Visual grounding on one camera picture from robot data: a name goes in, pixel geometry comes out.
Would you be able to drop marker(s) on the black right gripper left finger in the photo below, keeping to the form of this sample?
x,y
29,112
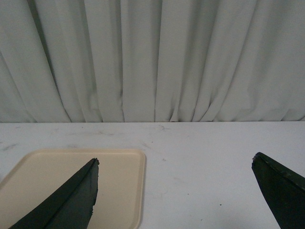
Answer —
x,y
68,207

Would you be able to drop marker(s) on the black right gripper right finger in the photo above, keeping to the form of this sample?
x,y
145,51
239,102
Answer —
x,y
283,191

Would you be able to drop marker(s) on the beige plastic tray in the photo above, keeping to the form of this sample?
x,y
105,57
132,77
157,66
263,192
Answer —
x,y
40,173

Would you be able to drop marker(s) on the white pleated curtain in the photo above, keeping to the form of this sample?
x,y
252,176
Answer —
x,y
152,60

